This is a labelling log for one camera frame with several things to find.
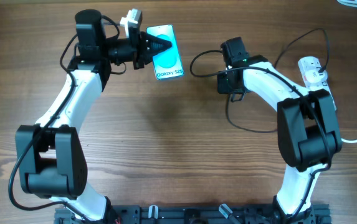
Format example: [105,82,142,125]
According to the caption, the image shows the black USB charging cable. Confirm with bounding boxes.
[225,27,331,134]

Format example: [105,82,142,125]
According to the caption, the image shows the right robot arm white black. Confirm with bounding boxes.
[217,37,342,223]

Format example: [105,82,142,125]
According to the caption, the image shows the blue Galaxy smartphone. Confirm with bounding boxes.
[146,24,184,80]

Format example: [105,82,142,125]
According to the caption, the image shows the white USB charger plug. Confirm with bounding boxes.
[302,69,327,85]

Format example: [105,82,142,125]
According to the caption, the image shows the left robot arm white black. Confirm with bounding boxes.
[11,9,173,223]

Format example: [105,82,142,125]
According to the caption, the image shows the white power strip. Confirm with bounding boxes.
[298,56,333,97]

